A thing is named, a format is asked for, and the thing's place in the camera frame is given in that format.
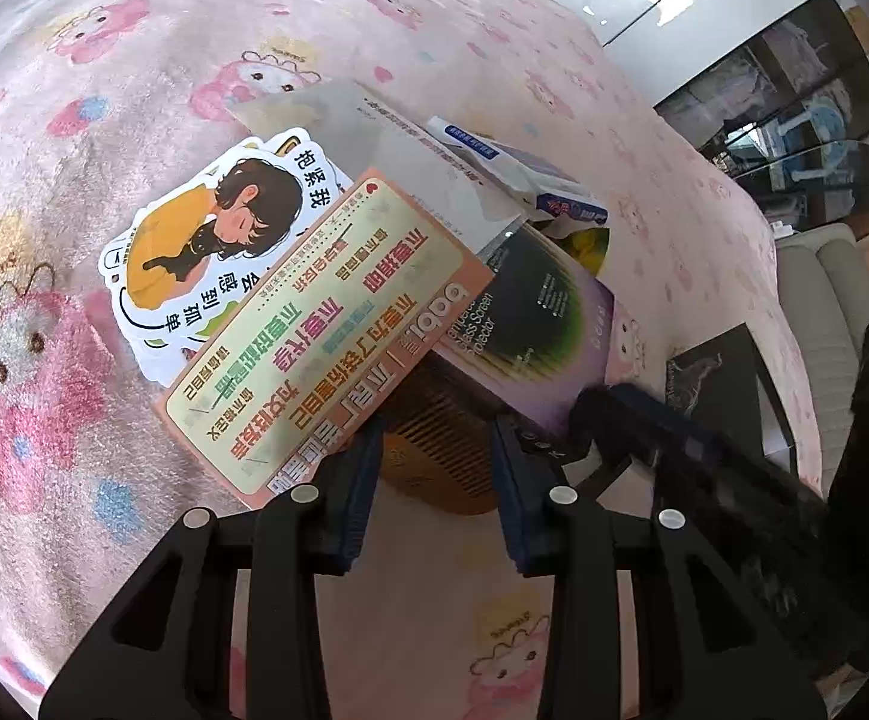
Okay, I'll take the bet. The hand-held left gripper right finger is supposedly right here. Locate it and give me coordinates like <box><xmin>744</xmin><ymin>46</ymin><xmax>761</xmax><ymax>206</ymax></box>
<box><xmin>490</xmin><ymin>416</ymin><xmax>830</xmax><ymax>720</ymax></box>

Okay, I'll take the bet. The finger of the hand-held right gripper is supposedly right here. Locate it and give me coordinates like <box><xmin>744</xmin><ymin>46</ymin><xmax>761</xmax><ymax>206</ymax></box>
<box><xmin>569</xmin><ymin>382</ymin><xmax>832</xmax><ymax>542</ymax></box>

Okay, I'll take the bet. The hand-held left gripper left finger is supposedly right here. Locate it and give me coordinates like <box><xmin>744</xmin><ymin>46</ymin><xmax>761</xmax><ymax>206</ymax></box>
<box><xmin>38</xmin><ymin>416</ymin><xmax>388</xmax><ymax>720</ymax></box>

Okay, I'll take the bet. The black storage box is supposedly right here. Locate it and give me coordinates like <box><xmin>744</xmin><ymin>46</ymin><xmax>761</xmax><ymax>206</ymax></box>
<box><xmin>665</xmin><ymin>324</ymin><xmax>799</xmax><ymax>470</ymax></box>

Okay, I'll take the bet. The brown wooden comb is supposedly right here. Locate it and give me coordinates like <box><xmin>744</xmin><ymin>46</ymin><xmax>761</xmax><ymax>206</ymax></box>
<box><xmin>378</xmin><ymin>360</ymin><xmax>506</xmax><ymax>515</ymax></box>

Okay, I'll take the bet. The orange printed card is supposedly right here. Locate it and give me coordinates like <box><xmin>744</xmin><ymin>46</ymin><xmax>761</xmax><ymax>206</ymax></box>
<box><xmin>153</xmin><ymin>169</ymin><xmax>497</xmax><ymax>497</ymax></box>

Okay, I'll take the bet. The dark screen protector box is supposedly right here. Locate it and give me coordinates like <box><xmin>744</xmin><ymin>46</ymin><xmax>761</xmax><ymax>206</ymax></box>
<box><xmin>434</xmin><ymin>221</ymin><xmax>619</xmax><ymax>440</ymax></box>

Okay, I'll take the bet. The white cartoon figure sticker card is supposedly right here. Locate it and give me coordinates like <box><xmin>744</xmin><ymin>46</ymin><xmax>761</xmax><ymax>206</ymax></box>
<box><xmin>98</xmin><ymin>127</ymin><xmax>356</xmax><ymax>385</ymax></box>

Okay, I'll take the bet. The grey sofa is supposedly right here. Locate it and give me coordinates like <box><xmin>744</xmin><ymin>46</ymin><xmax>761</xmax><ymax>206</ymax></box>
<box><xmin>775</xmin><ymin>223</ymin><xmax>869</xmax><ymax>391</ymax></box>

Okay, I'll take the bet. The yellow green snack packet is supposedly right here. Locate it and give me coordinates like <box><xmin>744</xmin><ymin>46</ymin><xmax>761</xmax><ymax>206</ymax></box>
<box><xmin>546</xmin><ymin>221</ymin><xmax>612</xmax><ymax>278</ymax></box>

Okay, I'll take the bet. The glass coffee table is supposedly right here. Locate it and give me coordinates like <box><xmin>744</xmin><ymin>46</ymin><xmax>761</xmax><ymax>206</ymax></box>
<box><xmin>734</xmin><ymin>139</ymin><xmax>869</xmax><ymax>226</ymax></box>

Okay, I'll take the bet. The white blue wet wipes packet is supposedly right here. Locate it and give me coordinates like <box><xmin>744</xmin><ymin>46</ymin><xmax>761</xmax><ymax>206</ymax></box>
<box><xmin>426</xmin><ymin>116</ymin><xmax>609</xmax><ymax>224</ymax></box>

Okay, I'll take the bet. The white paper envelope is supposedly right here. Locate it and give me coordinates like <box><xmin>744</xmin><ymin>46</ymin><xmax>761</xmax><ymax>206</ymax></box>
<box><xmin>228</xmin><ymin>79</ymin><xmax>525</xmax><ymax>256</ymax></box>

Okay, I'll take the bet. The dark glass cabinet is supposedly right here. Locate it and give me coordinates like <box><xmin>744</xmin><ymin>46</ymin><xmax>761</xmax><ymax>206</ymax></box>
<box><xmin>655</xmin><ymin>15</ymin><xmax>869</xmax><ymax>151</ymax></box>

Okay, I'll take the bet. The pink printed blanket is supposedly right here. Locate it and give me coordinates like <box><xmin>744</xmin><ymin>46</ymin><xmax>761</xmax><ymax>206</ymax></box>
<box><xmin>0</xmin><ymin>0</ymin><xmax>825</xmax><ymax>720</ymax></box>

